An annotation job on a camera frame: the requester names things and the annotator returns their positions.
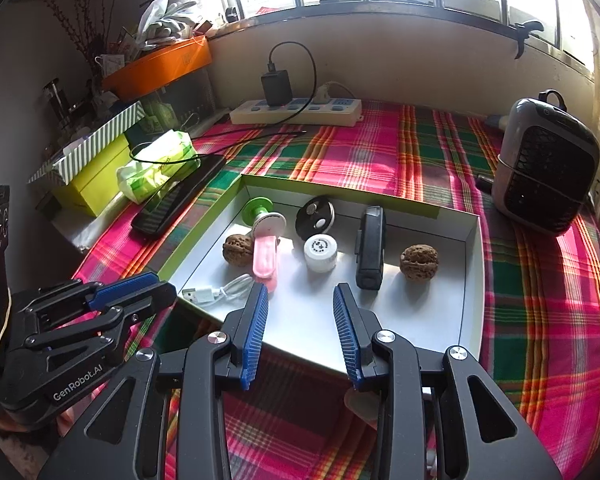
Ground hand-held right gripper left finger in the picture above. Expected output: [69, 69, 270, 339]
[37, 282, 271, 480]

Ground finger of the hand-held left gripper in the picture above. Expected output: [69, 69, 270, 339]
[82, 271, 162, 312]
[102, 280, 178, 328]

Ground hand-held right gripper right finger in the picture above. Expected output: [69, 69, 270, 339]
[332, 282, 563, 480]

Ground white cardboard tray box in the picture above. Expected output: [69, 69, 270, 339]
[157, 174, 483, 381]

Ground white usb cable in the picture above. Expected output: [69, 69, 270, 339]
[181, 274, 255, 307]

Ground pink tube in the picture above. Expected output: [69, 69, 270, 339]
[252, 234, 280, 293]

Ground white round cap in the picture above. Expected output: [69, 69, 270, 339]
[303, 234, 341, 273]

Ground brown walnut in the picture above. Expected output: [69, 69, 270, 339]
[222, 233, 256, 264]
[399, 244, 440, 277]

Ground black round disc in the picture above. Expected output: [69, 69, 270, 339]
[295, 196, 337, 241]

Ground white suction knob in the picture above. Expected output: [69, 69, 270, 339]
[344, 389, 381, 421]

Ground black rectangular device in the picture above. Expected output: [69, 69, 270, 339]
[354, 205, 387, 291]

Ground yellow-green box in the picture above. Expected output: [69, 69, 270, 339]
[52, 135, 133, 218]

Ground black phone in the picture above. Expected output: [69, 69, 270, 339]
[131, 154, 228, 237]

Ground green and white spool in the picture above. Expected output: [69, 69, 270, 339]
[240, 196, 287, 238]

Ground green tissue pack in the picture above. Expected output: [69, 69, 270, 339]
[116, 130, 202, 204]

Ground green striped box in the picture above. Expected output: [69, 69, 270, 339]
[26, 100, 146, 186]

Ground plaid cloth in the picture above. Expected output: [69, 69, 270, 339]
[55, 97, 600, 480]

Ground glass coffee press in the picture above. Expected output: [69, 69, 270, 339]
[42, 77, 73, 131]

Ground clear glass tank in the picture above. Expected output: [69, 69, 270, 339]
[145, 67, 216, 131]

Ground white mug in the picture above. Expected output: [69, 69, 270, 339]
[95, 55, 126, 78]

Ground orange storage box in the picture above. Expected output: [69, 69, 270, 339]
[101, 36, 213, 101]

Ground white power strip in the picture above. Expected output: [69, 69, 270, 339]
[229, 97, 363, 127]

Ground black charger adapter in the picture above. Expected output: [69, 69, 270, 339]
[261, 62, 293, 107]

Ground grey portable heater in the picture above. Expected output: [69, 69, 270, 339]
[491, 90, 600, 237]

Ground dried flower branches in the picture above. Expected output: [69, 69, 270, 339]
[40, 0, 126, 61]

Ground clear plastic bag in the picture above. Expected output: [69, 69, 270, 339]
[135, 0, 201, 46]

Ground black window hook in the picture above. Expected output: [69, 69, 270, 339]
[512, 20, 545, 60]

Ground white plug with cord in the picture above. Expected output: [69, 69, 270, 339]
[314, 81, 353, 106]

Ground black charging cable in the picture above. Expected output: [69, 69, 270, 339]
[127, 41, 317, 166]

